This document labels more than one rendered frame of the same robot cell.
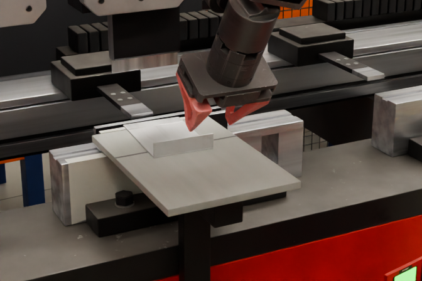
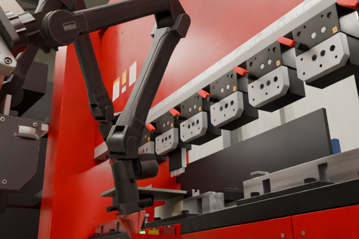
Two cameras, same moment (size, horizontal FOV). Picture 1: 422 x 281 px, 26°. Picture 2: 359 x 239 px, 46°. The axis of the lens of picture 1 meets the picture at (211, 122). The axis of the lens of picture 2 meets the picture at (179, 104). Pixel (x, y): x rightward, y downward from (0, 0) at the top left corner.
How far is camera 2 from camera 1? 2.04 m
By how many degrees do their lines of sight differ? 93
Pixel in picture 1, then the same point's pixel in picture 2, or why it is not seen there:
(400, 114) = (245, 187)
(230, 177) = not seen: hidden behind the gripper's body
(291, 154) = (206, 208)
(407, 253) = not seen: outside the picture
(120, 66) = (172, 174)
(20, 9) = not seen: hidden behind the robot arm
